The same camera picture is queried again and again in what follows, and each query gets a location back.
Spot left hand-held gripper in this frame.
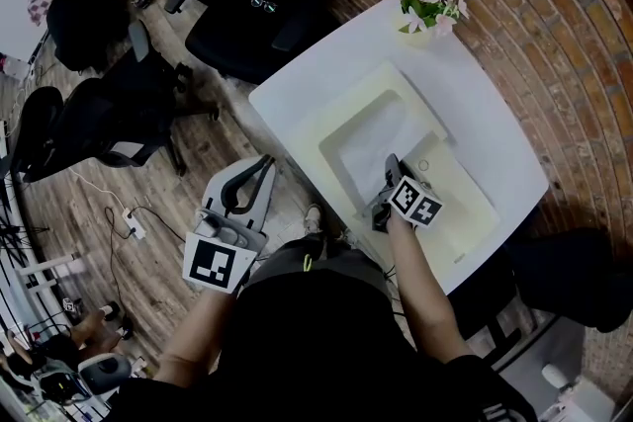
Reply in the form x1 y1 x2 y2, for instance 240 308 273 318
182 154 277 295

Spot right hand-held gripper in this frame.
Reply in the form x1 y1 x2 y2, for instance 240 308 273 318
363 152 444 233

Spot white A4 paper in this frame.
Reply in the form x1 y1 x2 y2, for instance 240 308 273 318
338 98 436 209

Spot person's right forearm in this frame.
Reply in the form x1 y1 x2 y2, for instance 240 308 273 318
385 214 471 362

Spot person's left forearm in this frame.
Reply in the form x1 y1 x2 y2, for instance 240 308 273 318
155 289 238 386

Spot person's dark trousers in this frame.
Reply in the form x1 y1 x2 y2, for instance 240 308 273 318
246 231 347 283

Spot person's left shoe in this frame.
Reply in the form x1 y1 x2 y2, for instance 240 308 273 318
302 204 325 236

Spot white power strip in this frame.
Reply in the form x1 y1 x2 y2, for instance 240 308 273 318
121 207 147 241

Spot black armrest office chair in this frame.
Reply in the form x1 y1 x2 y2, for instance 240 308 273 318
9 19 222 184

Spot large black office chair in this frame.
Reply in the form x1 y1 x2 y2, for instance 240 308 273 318
185 0 342 85

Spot pink flowers in pot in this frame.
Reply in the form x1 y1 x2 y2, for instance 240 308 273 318
370 0 470 46

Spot person's black shirt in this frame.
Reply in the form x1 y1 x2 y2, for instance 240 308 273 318
106 249 538 422

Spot black fabric chair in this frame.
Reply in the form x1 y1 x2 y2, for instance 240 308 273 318
503 226 633 335

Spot grey desk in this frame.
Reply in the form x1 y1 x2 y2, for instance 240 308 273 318
494 315 588 391

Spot white cup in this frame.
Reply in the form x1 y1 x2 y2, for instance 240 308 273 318
541 363 570 389

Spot black cable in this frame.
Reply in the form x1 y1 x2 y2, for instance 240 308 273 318
103 205 187 312

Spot white cable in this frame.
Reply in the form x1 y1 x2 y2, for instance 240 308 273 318
68 165 130 213

